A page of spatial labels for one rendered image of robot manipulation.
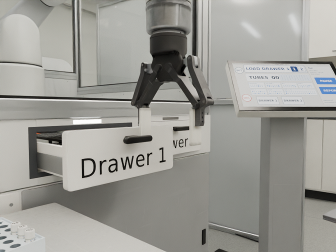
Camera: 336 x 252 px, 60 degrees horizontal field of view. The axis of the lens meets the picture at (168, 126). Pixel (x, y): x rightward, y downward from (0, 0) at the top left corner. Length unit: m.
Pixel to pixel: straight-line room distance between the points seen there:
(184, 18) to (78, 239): 0.43
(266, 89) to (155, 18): 0.87
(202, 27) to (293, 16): 1.17
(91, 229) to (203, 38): 0.81
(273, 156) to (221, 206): 1.10
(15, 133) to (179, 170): 0.56
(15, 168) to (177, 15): 0.45
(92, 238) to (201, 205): 0.71
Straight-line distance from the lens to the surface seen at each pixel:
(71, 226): 0.57
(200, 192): 1.14
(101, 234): 0.53
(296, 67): 1.53
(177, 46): 0.57
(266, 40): 2.24
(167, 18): 0.57
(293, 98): 1.37
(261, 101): 1.30
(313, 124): 3.41
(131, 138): 0.59
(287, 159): 1.46
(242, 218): 2.39
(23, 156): 0.69
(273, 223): 1.51
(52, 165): 0.64
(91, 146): 0.58
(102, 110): 0.78
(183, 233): 1.11
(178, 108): 1.00
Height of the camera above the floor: 0.97
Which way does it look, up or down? 3 degrees down
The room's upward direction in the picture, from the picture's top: straight up
